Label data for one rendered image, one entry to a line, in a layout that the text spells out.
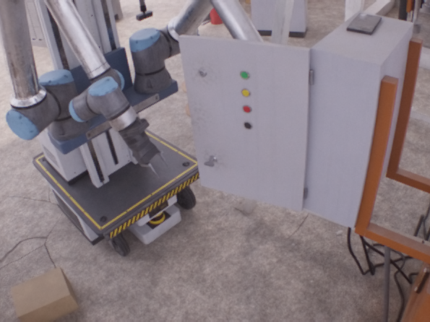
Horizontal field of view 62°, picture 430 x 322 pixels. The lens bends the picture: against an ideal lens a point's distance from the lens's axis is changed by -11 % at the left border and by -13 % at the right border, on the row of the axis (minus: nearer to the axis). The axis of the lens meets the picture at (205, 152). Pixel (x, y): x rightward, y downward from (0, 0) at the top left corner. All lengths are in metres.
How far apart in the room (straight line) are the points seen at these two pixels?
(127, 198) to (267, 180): 0.90
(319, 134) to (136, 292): 1.27
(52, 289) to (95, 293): 0.24
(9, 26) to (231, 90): 0.76
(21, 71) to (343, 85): 1.06
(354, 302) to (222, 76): 1.26
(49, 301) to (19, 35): 1.25
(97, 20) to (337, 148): 1.23
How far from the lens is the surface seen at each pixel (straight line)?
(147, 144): 1.32
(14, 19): 1.38
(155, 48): 1.83
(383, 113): 1.10
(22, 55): 1.43
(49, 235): 2.52
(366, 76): 1.05
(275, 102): 1.17
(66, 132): 1.71
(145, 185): 2.09
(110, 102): 1.24
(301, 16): 4.47
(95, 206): 2.07
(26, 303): 2.07
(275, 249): 2.13
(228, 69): 1.18
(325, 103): 1.14
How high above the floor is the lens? 1.67
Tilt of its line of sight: 37 degrees down
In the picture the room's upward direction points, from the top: 8 degrees counter-clockwise
